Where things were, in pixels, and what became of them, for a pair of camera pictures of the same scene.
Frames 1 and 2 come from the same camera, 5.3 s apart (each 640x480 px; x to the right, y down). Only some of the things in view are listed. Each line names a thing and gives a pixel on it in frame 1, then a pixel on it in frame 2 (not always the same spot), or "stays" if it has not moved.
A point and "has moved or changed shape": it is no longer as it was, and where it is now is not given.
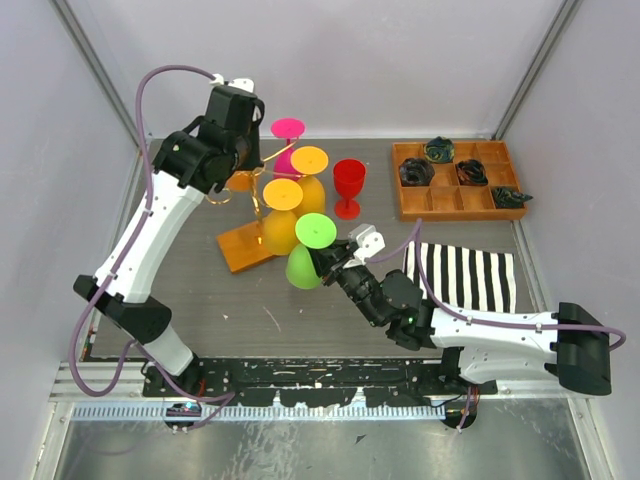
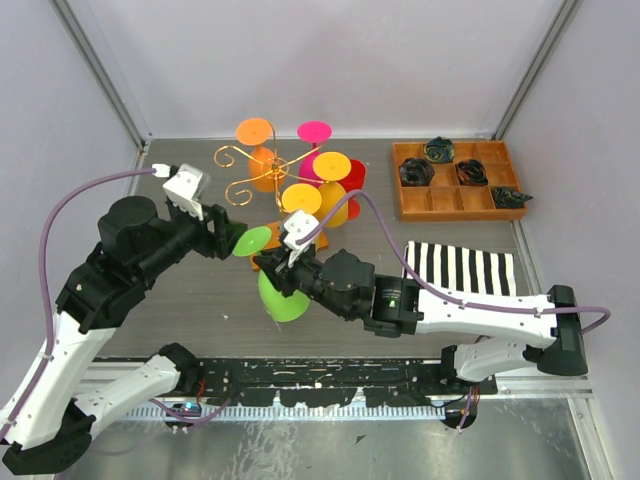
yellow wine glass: [308, 162] → [332, 167]
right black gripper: [322, 259] → [278, 270]
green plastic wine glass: [313, 231] has moved or changed shape
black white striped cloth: [465, 277] stays
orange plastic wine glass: [240, 180] → [264, 171]
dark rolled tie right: [505, 198] stays
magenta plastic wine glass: [286, 128] → [313, 132]
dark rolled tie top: [439, 150] stays
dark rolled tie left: [416, 172] stays
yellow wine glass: [281, 196] → [299, 196]
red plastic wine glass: [349, 176] stays
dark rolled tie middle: [471, 172] stays
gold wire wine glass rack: [243, 247] → [276, 232]
